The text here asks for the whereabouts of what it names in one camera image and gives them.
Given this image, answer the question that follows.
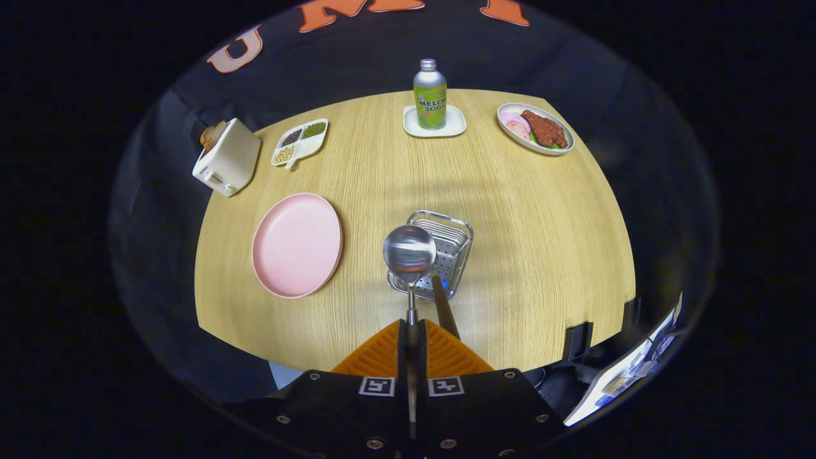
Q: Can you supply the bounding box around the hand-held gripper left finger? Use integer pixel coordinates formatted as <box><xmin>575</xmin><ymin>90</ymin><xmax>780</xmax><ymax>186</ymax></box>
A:
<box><xmin>242</xmin><ymin>319</ymin><xmax>409</xmax><ymax>459</ymax></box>

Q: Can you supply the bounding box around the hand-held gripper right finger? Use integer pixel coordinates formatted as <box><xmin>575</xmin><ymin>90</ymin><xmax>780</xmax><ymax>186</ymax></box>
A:
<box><xmin>418</xmin><ymin>319</ymin><xmax>567</xmax><ymax>459</ymax></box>

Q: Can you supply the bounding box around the fork with brown handle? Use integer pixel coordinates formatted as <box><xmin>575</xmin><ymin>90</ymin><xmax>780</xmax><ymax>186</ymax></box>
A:
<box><xmin>430</xmin><ymin>273</ymin><xmax>461</xmax><ymax>340</ymax></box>

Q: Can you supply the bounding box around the spoon with brown handle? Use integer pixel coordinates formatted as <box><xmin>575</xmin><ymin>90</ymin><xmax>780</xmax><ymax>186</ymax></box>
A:
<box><xmin>382</xmin><ymin>224</ymin><xmax>438</xmax><ymax>441</ymax></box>

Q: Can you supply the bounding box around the white printed sheet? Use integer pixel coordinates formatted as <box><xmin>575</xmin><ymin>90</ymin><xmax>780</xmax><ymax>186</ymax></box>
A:
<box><xmin>564</xmin><ymin>293</ymin><xmax>683</xmax><ymax>426</ymax></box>

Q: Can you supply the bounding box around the perforated metal drain basket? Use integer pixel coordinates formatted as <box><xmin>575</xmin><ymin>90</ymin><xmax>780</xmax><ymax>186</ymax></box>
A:
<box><xmin>388</xmin><ymin>210</ymin><xmax>474</xmax><ymax>303</ymax></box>

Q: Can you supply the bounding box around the pink round plate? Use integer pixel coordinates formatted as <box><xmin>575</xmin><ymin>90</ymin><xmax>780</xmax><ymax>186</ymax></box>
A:
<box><xmin>251</xmin><ymin>193</ymin><xmax>344</xmax><ymax>299</ymax></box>

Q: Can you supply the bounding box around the white divided dish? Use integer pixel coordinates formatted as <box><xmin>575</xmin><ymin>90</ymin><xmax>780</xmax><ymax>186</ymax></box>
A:
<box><xmin>271</xmin><ymin>118</ymin><xmax>330</xmax><ymax>170</ymax></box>

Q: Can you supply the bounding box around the white oval food plate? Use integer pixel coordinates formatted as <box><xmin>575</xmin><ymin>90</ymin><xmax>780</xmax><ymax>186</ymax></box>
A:
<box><xmin>497</xmin><ymin>103</ymin><xmax>576</xmax><ymax>156</ymax></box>

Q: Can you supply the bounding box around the white toaster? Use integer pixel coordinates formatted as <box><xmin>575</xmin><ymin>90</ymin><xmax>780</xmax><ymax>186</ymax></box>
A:
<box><xmin>193</xmin><ymin>118</ymin><xmax>262</xmax><ymax>197</ymax></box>

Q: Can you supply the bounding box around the white square coaster tray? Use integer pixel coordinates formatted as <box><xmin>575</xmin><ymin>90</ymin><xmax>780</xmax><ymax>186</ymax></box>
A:
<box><xmin>403</xmin><ymin>105</ymin><xmax>467</xmax><ymax>138</ymax></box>

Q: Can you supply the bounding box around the brown fried meat piece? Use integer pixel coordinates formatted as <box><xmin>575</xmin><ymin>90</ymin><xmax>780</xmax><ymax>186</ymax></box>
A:
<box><xmin>521</xmin><ymin>110</ymin><xmax>568</xmax><ymax>149</ymax></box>

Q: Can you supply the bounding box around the brown toast slice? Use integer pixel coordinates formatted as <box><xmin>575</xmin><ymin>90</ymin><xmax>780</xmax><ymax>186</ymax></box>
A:
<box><xmin>200</xmin><ymin>120</ymin><xmax>228</xmax><ymax>152</ymax></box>

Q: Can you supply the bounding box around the green soda bottle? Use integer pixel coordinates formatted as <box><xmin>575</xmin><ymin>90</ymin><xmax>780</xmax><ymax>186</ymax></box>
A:
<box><xmin>413</xmin><ymin>59</ymin><xmax>448</xmax><ymax>131</ymax></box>

